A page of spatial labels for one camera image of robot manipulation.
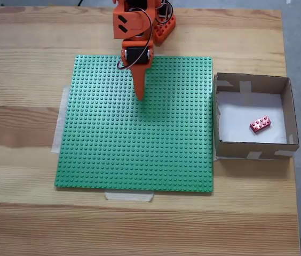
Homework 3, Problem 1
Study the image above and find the green lego baseplate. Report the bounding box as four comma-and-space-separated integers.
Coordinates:
54, 55, 214, 195

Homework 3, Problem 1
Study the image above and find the brown cardboard box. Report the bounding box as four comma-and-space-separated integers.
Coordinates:
213, 72, 300, 161

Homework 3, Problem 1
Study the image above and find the masking tape strip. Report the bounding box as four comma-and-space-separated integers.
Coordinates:
51, 85, 70, 155
104, 191, 155, 203

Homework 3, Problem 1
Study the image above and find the red lego block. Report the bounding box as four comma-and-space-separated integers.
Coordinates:
249, 115, 272, 133

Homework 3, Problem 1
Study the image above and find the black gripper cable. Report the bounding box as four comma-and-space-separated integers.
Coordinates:
117, 6, 154, 70

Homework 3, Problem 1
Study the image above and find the white paper sheet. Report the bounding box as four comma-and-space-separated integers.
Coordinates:
216, 92, 287, 145

